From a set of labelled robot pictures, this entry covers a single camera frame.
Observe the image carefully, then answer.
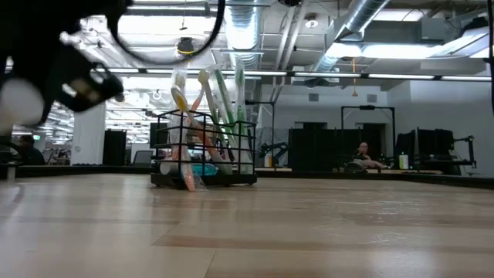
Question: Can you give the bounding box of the white pillar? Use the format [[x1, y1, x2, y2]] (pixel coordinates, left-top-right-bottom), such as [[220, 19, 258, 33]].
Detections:
[[70, 102, 107, 166]]

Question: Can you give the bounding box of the black mesh toothbrush holder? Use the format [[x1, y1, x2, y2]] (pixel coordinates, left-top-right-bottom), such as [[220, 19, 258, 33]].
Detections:
[[150, 109, 259, 190]]

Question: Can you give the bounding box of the black ceiling dome camera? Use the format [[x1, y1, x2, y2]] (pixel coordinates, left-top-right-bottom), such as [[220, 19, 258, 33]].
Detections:
[[176, 36, 196, 56]]

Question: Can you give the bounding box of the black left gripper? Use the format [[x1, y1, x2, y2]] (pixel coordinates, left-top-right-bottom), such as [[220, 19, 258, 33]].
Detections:
[[45, 46, 125, 114]]

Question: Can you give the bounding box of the grey office chair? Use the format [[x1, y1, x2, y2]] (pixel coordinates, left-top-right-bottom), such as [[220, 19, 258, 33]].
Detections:
[[132, 149, 154, 167]]

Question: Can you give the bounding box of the person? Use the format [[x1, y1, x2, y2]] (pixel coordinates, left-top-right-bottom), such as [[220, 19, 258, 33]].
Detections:
[[344, 141, 389, 173], [15, 134, 46, 167]]

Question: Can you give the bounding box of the ribbed silver ventilation duct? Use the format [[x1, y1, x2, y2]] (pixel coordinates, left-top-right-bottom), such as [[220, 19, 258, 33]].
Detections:
[[223, 3, 267, 71]]

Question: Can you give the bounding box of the ceiling light strip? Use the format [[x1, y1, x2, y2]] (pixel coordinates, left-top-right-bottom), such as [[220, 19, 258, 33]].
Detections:
[[439, 75, 494, 83], [94, 67, 140, 74], [366, 73, 436, 81], [243, 69, 289, 77], [293, 71, 363, 79]]

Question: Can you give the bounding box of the black aluminium rig frame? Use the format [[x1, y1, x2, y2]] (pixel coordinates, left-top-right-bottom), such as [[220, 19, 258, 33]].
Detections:
[[0, 164, 494, 189]]

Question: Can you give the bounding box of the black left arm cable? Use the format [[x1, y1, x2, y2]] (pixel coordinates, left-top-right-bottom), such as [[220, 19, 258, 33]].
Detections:
[[107, 0, 227, 66]]

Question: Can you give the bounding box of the grey ceiling air unit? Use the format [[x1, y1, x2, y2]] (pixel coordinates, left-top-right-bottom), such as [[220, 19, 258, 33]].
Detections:
[[419, 17, 465, 44]]

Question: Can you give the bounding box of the black monitor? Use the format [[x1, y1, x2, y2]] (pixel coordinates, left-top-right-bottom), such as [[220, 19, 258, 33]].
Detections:
[[149, 122, 169, 150]]

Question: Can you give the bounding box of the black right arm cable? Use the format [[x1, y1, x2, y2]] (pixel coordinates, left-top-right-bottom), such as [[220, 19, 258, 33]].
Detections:
[[486, 0, 494, 117]]

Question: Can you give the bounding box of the black partition wall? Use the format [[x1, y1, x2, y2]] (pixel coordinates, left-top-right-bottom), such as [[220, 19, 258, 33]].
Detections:
[[288, 122, 387, 173]]

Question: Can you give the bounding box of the black cabinet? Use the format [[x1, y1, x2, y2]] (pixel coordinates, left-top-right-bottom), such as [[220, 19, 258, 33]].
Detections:
[[102, 129, 128, 167]]

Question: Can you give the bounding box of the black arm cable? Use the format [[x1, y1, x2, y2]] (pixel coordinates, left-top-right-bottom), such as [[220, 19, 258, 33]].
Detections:
[[486, 0, 494, 117], [107, 0, 227, 66]]

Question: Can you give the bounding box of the large silver ventilation duct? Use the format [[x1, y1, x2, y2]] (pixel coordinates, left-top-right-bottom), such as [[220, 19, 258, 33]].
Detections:
[[308, 0, 391, 74]]

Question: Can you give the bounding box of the yellow hanging pendant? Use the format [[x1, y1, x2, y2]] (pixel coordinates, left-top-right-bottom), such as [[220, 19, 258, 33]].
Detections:
[[350, 57, 359, 98]]

